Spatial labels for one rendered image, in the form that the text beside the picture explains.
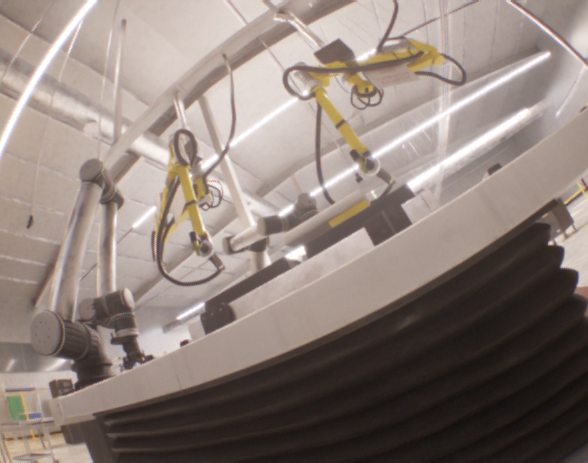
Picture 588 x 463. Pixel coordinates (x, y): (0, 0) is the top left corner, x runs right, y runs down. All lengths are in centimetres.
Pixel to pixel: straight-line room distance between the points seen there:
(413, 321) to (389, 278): 7
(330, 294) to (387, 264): 8
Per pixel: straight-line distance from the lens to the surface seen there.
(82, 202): 160
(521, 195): 37
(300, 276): 83
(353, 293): 34
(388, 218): 77
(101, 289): 161
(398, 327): 37
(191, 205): 152
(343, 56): 202
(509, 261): 39
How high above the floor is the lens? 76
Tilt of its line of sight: 22 degrees up
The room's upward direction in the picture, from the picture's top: 25 degrees counter-clockwise
